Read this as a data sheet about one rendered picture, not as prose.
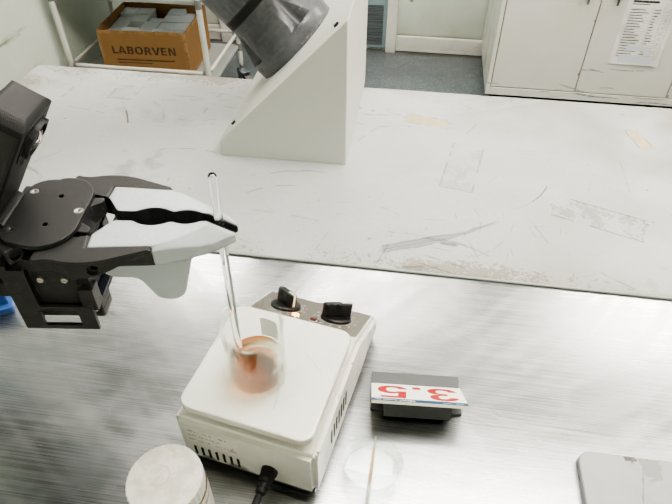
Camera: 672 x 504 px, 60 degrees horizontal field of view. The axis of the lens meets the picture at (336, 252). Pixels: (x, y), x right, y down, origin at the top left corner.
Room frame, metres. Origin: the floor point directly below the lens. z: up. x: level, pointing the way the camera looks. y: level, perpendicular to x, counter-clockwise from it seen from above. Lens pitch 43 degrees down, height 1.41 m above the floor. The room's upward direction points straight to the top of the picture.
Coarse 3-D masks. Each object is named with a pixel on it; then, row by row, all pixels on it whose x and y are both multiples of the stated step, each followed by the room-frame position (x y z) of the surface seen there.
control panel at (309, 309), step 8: (272, 296) 0.44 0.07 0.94; (304, 304) 0.43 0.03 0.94; (312, 304) 0.43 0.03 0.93; (320, 304) 0.43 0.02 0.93; (288, 312) 0.40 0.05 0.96; (296, 312) 0.40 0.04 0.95; (304, 312) 0.41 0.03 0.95; (312, 312) 0.41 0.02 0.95; (320, 312) 0.41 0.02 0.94; (352, 312) 0.42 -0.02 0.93; (304, 320) 0.39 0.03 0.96; (312, 320) 0.38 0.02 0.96; (320, 320) 0.39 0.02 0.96; (352, 320) 0.40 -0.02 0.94; (360, 320) 0.40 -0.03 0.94; (336, 328) 0.37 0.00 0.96; (344, 328) 0.38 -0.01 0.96; (352, 328) 0.38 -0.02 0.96; (360, 328) 0.38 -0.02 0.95; (352, 336) 0.36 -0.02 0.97
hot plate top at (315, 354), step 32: (288, 320) 0.36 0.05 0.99; (288, 352) 0.32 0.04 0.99; (320, 352) 0.32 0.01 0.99; (192, 384) 0.29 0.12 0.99; (224, 384) 0.29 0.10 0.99; (288, 384) 0.29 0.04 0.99; (320, 384) 0.29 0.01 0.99; (224, 416) 0.26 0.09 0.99; (256, 416) 0.26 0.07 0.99; (288, 416) 0.26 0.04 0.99; (320, 416) 0.26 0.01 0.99
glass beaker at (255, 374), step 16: (240, 304) 0.32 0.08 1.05; (256, 304) 0.32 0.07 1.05; (272, 304) 0.32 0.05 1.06; (224, 320) 0.31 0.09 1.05; (240, 320) 0.32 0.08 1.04; (256, 320) 0.32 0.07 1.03; (272, 320) 0.32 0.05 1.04; (224, 336) 0.30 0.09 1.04; (272, 336) 0.32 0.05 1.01; (224, 352) 0.29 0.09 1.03; (240, 352) 0.27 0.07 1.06; (256, 352) 0.27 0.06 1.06; (272, 352) 0.28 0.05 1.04; (240, 368) 0.28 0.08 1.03; (256, 368) 0.28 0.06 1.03; (272, 368) 0.28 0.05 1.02; (240, 384) 0.28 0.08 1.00; (256, 384) 0.28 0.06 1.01; (272, 384) 0.28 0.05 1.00
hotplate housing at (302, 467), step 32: (352, 352) 0.34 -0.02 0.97; (352, 384) 0.33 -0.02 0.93; (192, 416) 0.27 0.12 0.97; (192, 448) 0.27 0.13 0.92; (224, 448) 0.25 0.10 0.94; (256, 448) 0.25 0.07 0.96; (288, 448) 0.24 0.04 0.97; (320, 448) 0.24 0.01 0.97; (288, 480) 0.24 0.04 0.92; (320, 480) 0.24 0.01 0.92
